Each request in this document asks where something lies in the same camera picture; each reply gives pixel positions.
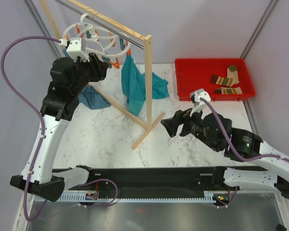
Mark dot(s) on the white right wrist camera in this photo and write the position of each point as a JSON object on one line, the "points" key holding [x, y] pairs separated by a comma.
{"points": [[199, 104]]}

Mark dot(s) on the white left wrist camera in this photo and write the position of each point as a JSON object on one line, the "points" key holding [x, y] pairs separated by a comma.
{"points": [[76, 49]]}

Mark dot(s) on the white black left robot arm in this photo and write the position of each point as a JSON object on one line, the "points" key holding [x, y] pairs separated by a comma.
{"points": [[38, 177]]}

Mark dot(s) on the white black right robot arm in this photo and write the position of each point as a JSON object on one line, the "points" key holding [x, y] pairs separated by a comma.
{"points": [[237, 144]]}

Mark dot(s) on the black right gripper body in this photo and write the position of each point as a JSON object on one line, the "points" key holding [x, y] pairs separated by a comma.
{"points": [[192, 124]]}

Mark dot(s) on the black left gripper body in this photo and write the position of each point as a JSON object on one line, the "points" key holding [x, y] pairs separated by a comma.
{"points": [[94, 74]]}

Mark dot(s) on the red plastic bin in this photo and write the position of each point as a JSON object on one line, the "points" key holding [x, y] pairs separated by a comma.
{"points": [[194, 74]]}

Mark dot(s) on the orange clothespin top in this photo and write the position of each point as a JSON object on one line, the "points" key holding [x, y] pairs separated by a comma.
{"points": [[78, 29]]}

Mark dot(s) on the wooden drying rack frame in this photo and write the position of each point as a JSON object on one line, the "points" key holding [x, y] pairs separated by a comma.
{"points": [[117, 46]]}

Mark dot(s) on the white round clip hanger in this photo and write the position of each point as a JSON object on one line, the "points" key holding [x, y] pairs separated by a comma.
{"points": [[104, 38]]}

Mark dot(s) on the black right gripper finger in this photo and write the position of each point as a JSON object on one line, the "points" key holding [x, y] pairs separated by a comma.
{"points": [[175, 120], [171, 127]]}

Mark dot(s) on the teal clothespin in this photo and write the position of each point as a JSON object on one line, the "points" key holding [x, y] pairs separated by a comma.
{"points": [[123, 43], [88, 34]]}

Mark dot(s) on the teal hanging cloth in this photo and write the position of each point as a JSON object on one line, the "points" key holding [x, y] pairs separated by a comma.
{"points": [[133, 86]]}

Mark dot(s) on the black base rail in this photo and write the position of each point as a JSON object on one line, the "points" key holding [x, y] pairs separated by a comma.
{"points": [[155, 182]]}

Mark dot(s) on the striped sock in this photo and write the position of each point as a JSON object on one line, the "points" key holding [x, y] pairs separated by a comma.
{"points": [[227, 91], [229, 81]]}

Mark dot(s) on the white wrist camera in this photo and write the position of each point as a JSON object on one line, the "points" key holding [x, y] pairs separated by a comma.
{"points": [[76, 49], [199, 104]]}

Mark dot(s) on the white slotted cable duct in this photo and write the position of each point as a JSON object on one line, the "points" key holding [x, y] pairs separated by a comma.
{"points": [[86, 197]]}

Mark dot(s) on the dark blue cloth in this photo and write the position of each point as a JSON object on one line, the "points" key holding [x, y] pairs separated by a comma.
{"points": [[92, 98]]}

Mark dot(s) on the teal clothespin far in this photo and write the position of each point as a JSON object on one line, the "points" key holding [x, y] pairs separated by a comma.
{"points": [[88, 34]]}

